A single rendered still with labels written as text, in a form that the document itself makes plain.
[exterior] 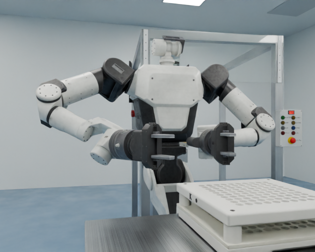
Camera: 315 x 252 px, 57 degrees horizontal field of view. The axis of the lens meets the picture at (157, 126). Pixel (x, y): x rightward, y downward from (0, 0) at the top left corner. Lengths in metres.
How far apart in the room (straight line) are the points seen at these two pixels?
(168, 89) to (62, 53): 4.43
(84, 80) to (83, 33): 4.46
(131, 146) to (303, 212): 0.46
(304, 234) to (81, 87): 0.82
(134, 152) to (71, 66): 4.65
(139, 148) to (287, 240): 0.43
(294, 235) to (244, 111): 0.75
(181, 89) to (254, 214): 0.73
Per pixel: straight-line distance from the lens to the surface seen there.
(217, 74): 1.25
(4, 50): 5.58
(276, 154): 2.28
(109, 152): 0.89
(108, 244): 0.54
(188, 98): 1.13
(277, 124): 2.24
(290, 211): 0.51
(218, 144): 0.88
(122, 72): 1.13
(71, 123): 0.95
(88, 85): 1.08
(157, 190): 1.08
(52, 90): 1.01
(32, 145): 5.36
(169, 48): 1.20
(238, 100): 1.23
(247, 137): 1.14
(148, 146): 0.76
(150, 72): 1.10
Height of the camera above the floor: 1.05
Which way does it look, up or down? level
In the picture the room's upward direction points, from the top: straight up
